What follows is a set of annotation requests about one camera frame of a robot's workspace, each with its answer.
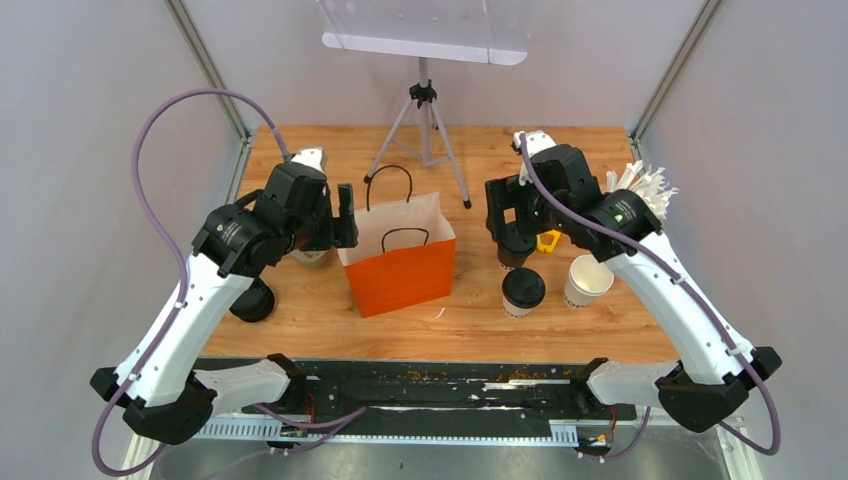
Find black sleeved coffee cup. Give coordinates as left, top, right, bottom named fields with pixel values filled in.
left=497, top=237, right=536, bottom=270

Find orange paper bag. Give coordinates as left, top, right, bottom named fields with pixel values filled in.
left=337, top=183, right=457, bottom=318

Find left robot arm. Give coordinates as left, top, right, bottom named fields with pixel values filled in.
left=90, top=160, right=358, bottom=445

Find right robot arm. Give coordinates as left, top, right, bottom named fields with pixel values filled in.
left=484, top=140, right=782, bottom=433

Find yellow plastic triangle tool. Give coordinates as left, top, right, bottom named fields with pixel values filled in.
left=536, top=230, right=561, bottom=254

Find stack of black lids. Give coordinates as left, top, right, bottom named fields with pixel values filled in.
left=229, top=278, right=276, bottom=323

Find white paper cup stack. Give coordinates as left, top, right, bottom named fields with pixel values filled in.
left=563, top=254, right=615, bottom=308

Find tripod stand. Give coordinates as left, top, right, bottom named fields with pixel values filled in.
left=363, top=57, right=472, bottom=210

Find white wrapped straws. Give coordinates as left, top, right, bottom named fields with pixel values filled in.
left=606, top=160, right=679, bottom=223

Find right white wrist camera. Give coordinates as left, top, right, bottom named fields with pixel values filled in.
left=512, top=130, right=557, bottom=186

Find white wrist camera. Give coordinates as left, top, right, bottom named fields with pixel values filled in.
left=512, top=130, right=557, bottom=186
left=290, top=147, right=327, bottom=174

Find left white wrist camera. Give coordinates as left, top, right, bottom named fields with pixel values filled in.
left=290, top=147, right=327, bottom=174

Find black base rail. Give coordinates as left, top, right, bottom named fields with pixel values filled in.
left=218, top=357, right=684, bottom=442

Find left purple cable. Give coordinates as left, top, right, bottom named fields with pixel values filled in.
left=91, top=88, right=293, bottom=478

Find purple cable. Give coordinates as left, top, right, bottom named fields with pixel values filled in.
left=91, top=88, right=293, bottom=478
left=517, top=133, right=782, bottom=457

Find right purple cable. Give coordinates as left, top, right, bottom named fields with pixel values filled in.
left=517, top=133, right=782, bottom=457

